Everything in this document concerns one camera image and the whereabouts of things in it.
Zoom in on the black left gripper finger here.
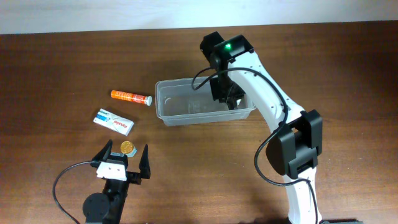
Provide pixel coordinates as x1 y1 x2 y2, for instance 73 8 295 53
139 144 150 179
92 139 113 163

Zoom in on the white Panadol box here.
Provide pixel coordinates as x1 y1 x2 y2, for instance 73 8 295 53
93 109 134 136

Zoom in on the clear plastic container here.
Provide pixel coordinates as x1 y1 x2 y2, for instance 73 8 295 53
155 78 256 126

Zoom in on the orange effervescent tablet tube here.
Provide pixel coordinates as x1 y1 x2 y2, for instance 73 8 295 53
111 90 152 106

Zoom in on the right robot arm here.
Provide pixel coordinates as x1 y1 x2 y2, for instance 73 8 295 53
200 32 323 223

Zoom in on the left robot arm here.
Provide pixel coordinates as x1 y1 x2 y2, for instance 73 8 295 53
82 141 151 224

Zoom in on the gold lid small jar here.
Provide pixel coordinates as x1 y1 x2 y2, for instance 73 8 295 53
120 141 137 157

